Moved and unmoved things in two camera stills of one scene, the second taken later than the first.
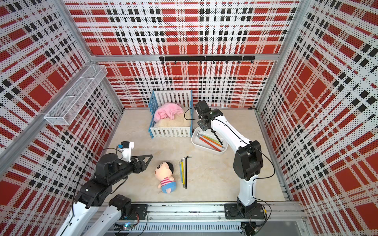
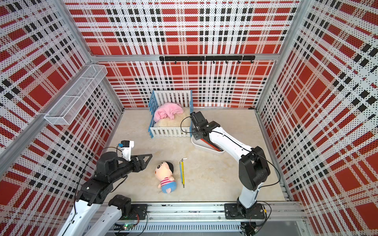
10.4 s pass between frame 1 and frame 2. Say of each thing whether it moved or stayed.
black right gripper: moved
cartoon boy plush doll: stayed
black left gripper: stayed
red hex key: stayed
